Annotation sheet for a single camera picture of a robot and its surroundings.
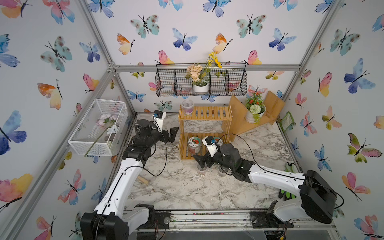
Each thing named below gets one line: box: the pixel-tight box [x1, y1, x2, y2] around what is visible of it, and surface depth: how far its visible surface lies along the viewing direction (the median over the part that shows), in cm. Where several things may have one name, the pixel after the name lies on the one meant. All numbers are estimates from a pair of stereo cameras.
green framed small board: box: [280, 111, 295, 131], surface depth 113 cm
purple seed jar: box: [181, 99, 195, 115], surface depth 81 cm
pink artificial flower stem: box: [84, 113, 118, 158], surface depth 75 cm
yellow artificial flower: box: [206, 51, 223, 69], surface depth 84 cm
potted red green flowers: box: [245, 92, 266, 124], surface depth 97 cm
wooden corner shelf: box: [227, 91, 285, 142], surface depth 103 cm
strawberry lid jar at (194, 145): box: [187, 136, 202, 155], surface depth 93 cm
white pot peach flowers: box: [185, 64, 211, 93], surface depth 90 cm
